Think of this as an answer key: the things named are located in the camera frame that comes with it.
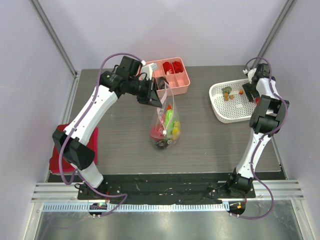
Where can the green toy vegetable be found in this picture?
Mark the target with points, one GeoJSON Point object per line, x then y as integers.
{"type": "Point", "coordinates": [169, 122]}

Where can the clear zip top bag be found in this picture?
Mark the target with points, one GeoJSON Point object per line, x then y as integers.
{"type": "Point", "coordinates": [168, 98]}

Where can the white perforated plastic basket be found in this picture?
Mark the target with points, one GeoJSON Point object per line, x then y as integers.
{"type": "Point", "coordinates": [234, 107]}

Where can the red toy apple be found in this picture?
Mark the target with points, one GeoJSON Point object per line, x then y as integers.
{"type": "Point", "coordinates": [156, 132]}

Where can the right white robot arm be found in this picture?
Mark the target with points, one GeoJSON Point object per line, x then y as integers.
{"type": "Point", "coordinates": [268, 117]}

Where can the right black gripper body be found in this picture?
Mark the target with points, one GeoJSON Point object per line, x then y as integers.
{"type": "Point", "coordinates": [250, 90]}

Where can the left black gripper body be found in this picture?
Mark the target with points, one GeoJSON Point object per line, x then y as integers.
{"type": "Point", "coordinates": [145, 89]}

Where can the green toy leafy piece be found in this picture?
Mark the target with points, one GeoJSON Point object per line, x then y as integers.
{"type": "Point", "coordinates": [227, 90]}

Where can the red clips in box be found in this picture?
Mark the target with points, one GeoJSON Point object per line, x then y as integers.
{"type": "Point", "coordinates": [174, 67]}

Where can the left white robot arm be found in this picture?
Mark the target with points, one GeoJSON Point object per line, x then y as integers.
{"type": "Point", "coordinates": [132, 76]}

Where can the white slotted cable duct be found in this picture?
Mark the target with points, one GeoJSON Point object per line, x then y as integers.
{"type": "Point", "coordinates": [96, 207]}

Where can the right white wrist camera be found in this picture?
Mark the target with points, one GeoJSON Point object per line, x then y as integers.
{"type": "Point", "coordinates": [250, 74]}

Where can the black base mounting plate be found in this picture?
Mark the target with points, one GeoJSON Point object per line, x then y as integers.
{"type": "Point", "coordinates": [173, 188]}

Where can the black items in box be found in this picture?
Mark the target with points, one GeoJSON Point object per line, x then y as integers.
{"type": "Point", "coordinates": [161, 83]}

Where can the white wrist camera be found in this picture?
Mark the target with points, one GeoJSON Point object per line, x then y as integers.
{"type": "Point", "coordinates": [147, 70]}
{"type": "Point", "coordinates": [250, 74]}

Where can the dark toy mangosteen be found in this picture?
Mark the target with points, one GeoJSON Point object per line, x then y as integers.
{"type": "Point", "coordinates": [161, 144]}

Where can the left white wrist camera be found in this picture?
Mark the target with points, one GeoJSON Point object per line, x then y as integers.
{"type": "Point", "coordinates": [147, 70]}

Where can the pink divided storage box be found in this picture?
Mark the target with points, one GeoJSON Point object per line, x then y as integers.
{"type": "Point", "coordinates": [179, 82]}

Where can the yellow toy banana bunch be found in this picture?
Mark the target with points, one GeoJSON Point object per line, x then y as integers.
{"type": "Point", "coordinates": [176, 131]}

